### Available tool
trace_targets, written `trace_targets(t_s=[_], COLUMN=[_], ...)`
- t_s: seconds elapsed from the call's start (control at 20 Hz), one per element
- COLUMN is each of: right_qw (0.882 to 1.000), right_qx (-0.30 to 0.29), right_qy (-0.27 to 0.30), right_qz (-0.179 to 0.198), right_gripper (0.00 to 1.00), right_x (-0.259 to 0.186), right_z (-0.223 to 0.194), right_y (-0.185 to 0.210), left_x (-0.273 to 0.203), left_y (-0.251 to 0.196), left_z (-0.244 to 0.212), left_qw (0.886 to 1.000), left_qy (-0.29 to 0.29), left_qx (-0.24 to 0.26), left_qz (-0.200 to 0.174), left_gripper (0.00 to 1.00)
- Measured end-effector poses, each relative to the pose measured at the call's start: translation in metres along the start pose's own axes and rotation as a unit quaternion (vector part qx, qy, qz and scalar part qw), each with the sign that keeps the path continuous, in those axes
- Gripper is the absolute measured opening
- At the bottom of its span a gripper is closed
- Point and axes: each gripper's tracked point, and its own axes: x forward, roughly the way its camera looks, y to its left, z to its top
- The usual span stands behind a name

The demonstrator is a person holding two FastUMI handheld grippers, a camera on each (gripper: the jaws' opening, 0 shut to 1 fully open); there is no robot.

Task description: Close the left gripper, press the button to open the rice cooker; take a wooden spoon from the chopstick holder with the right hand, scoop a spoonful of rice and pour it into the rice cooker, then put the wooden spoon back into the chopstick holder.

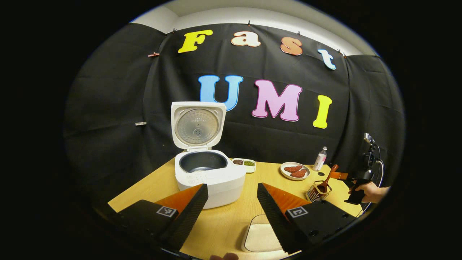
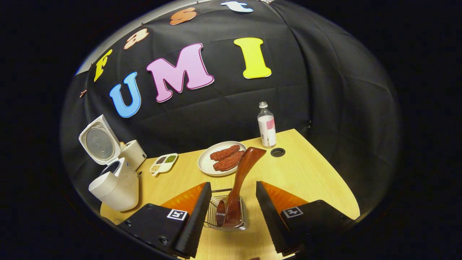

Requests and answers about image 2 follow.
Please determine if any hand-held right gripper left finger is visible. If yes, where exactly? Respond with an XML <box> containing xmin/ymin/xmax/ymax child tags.
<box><xmin>118</xmin><ymin>182</ymin><xmax>213</xmax><ymax>259</ymax></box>

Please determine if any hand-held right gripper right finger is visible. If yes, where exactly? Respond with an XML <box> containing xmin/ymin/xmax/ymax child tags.
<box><xmin>256</xmin><ymin>181</ymin><xmax>356</xmax><ymax>257</ymax></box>

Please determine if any metal wire chopstick holder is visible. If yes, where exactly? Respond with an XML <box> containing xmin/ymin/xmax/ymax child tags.
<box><xmin>203</xmin><ymin>188</ymin><xmax>250</xmax><ymax>231</ymax></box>

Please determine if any brown wooden spoon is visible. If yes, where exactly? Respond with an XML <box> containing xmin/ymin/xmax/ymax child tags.
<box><xmin>216</xmin><ymin>147</ymin><xmax>267</xmax><ymax>228</ymax></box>

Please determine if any white rice cooker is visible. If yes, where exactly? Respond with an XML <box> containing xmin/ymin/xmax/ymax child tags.
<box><xmin>79</xmin><ymin>114</ymin><xmax>140</xmax><ymax>212</ymax></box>

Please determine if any white round plate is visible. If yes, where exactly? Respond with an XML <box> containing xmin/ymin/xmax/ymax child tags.
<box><xmin>198</xmin><ymin>141</ymin><xmax>248</xmax><ymax>177</ymax></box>

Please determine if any white divided dish of beans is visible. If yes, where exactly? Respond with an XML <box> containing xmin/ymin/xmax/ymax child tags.
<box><xmin>149</xmin><ymin>153</ymin><xmax>178</xmax><ymax>176</ymax></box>

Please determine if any red meat piece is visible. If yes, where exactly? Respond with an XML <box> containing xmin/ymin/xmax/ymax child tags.
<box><xmin>210</xmin><ymin>145</ymin><xmax>240</xmax><ymax>161</ymax></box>
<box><xmin>213</xmin><ymin>151</ymin><xmax>246</xmax><ymax>172</ymax></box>

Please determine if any white toaster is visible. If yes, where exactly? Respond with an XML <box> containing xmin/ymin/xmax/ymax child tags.
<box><xmin>119</xmin><ymin>140</ymin><xmax>147</xmax><ymax>171</ymax></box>

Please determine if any clear bottle with pink label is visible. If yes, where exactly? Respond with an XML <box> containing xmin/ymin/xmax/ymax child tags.
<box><xmin>257</xmin><ymin>101</ymin><xmax>277</xmax><ymax>147</ymax></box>

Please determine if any black backdrop cloth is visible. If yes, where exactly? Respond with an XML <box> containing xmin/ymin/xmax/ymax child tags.
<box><xmin>61</xmin><ymin>0</ymin><xmax>403</xmax><ymax>217</ymax></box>

